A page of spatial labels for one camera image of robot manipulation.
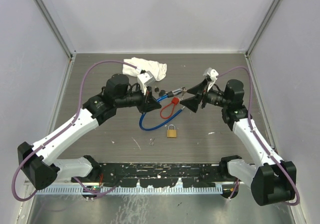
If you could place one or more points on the aluminium frame rail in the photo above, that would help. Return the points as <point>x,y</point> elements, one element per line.
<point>27,182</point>

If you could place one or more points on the brass padlock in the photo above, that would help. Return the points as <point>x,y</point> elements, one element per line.
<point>171,131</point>

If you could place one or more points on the blue lock silver keys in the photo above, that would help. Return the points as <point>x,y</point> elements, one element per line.
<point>183,92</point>

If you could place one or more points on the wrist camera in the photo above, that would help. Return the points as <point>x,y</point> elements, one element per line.
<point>145,79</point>
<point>211,75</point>

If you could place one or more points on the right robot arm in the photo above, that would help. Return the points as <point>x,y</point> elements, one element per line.
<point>270,178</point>

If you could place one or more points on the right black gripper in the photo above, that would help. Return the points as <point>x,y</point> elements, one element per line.
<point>192,103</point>

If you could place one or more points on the red cable padlock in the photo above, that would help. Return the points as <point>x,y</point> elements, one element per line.
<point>168,111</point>

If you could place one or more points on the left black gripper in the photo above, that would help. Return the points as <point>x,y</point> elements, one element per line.
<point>148,102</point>

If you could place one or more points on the white crumpled cloth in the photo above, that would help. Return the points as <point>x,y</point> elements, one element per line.
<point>158,70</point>

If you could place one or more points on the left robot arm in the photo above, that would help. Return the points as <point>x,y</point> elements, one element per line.
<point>39,161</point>

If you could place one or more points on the black-headed keys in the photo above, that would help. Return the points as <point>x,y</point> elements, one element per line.
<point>160,92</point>

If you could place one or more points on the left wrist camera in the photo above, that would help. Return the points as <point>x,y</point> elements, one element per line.
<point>145,79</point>

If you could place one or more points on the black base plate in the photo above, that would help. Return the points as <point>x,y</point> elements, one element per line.
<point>158,175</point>

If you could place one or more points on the blue cable lock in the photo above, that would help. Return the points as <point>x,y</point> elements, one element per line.
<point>169,95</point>

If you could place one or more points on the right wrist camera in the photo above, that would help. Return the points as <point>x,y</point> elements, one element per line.
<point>211,75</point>

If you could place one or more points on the slotted cable duct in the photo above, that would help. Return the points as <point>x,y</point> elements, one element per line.
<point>175,190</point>

